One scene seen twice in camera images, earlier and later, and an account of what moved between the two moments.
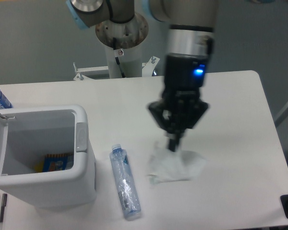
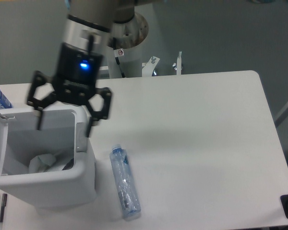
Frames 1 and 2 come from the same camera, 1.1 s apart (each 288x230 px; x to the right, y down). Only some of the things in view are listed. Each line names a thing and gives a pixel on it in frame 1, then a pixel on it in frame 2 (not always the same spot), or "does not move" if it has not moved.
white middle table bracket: [149, 67] does not move
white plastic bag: [167, 166] → [39, 163]
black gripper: [181, 107] → [76, 83]
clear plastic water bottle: [125, 183] does not move
